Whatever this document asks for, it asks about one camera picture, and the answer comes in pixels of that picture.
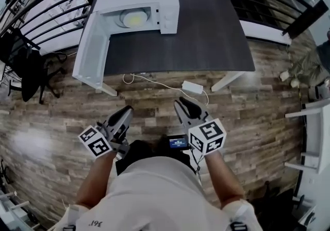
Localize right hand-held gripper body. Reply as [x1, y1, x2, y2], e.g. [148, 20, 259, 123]
[186, 111, 227, 157]

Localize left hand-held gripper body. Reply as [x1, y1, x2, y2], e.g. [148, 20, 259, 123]
[78, 121, 130, 160]

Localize white plate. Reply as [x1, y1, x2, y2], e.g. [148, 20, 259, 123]
[121, 10, 148, 29]

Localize person's left forearm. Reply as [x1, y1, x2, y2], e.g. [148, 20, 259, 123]
[76, 150, 118, 209]

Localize person's right forearm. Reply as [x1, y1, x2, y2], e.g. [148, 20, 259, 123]
[205, 150, 244, 209]

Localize white power strip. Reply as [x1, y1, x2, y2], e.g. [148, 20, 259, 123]
[181, 80, 204, 94]

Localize black chest device with screen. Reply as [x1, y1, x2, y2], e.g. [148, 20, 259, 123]
[167, 134, 191, 151]

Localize person's dark legs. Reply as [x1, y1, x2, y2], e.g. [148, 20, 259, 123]
[115, 134, 196, 176]

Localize dark grey table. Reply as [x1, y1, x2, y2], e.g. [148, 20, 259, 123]
[94, 0, 256, 96]

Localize person's white shirt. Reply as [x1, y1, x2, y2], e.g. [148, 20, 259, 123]
[55, 156, 263, 231]

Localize black office chair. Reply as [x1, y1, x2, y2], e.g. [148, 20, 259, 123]
[0, 27, 68, 104]
[247, 180, 318, 231]

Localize white shelf rack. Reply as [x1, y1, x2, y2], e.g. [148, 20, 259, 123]
[285, 98, 330, 174]

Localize black device cable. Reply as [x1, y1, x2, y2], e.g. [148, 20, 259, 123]
[190, 147, 204, 182]

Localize white power cable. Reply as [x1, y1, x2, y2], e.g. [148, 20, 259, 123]
[122, 73, 209, 107]

